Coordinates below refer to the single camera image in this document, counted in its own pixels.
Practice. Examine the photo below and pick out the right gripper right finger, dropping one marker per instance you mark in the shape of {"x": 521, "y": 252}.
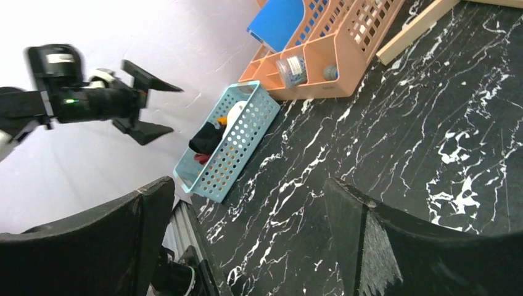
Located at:
{"x": 384, "y": 251}

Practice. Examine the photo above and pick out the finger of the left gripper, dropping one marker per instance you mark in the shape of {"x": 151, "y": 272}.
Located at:
{"x": 145, "y": 81}
{"x": 142, "y": 132}

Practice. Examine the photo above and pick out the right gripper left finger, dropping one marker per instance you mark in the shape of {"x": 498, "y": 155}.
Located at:
{"x": 110, "y": 249}

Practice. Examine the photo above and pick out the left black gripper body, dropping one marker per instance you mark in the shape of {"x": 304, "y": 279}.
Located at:
{"x": 103, "y": 97}

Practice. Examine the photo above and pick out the black sock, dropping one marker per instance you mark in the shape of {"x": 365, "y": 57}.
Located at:
{"x": 207, "y": 139}

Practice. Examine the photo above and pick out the orange striped-cuff sock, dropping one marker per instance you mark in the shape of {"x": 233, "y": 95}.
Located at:
{"x": 222, "y": 121}

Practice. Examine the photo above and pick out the white sock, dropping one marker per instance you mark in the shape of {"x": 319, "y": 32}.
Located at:
{"x": 233, "y": 114}

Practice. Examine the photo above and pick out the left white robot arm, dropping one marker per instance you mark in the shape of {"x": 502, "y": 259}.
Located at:
{"x": 53, "y": 67}

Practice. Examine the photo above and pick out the light blue plastic basket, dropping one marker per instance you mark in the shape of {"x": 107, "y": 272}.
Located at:
{"x": 214, "y": 179}

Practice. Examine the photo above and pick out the blue folder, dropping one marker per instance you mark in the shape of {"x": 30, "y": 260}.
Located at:
{"x": 276, "y": 22}

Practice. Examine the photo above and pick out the small blue cap bottle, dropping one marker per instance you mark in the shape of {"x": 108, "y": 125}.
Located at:
{"x": 330, "y": 72}

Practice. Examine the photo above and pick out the peach file organizer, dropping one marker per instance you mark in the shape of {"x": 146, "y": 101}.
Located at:
{"x": 345, "y": 33}

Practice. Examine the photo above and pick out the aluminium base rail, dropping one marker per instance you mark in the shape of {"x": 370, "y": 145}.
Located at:
{"x": 186, "y": 238}

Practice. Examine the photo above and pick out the wooden hanging rack frame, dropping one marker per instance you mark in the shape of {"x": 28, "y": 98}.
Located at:
{"x": 428, "y": 18}

